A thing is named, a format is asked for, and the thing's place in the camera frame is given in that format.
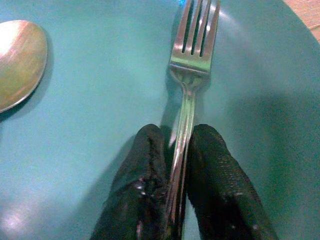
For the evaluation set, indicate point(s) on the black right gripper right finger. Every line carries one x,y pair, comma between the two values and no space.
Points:
220,185

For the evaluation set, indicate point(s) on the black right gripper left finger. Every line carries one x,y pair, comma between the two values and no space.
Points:
135,190

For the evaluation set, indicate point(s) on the silver metal fork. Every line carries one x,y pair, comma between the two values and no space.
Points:
188,75

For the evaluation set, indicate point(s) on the teal round plate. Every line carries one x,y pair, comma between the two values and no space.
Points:
100,125

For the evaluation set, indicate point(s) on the silver metal spoon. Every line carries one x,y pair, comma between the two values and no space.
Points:
20,62

